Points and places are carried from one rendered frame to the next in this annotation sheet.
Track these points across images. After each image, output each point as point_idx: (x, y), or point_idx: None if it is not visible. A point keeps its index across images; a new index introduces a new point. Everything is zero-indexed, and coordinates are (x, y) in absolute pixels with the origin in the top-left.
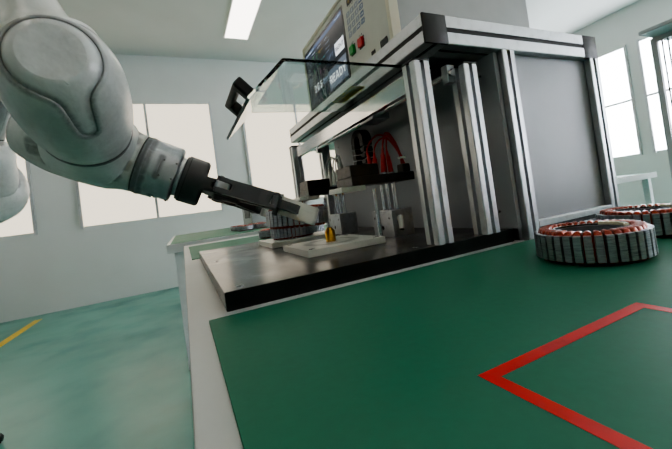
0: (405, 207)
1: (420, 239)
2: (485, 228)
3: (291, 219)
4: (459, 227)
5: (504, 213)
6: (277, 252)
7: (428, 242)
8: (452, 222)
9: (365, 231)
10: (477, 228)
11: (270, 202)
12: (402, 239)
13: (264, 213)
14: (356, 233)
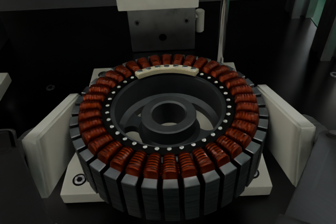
0: None
1: (262, 47)
2: (313, 10)
3: (260, 156)
4: (213, 0)
5: None
6: (54, 219)
7: (326, 58)
8: None
9: (32, 34)
10: (300, 11)
11: (45, 128)
12: (230, 53)
13: (52, 180)
14: (31, 47)
